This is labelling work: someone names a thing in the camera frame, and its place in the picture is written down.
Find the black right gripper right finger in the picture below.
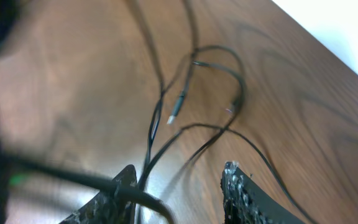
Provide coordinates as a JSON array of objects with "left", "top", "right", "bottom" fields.
[{"left": 221, "top": 161, "right": 303, "bottom": 224}]

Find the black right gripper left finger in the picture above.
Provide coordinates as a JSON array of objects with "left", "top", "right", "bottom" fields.
[{"left": 60, "top": 164, "right": 137, "bottom": 224}]

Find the black USB cable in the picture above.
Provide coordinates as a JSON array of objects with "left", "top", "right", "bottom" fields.
[{"left": 135, "top": 45, "right": 319, "bottom": 224}]

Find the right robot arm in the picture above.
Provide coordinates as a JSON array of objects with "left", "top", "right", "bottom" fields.
[{"left": 0, "top": 1, "right": 303, "bottom": 223}]

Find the right camera cable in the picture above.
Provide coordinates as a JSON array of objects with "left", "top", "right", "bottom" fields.
[{"left": 0, "top": 152, "right": 175, "bottom": 224}]

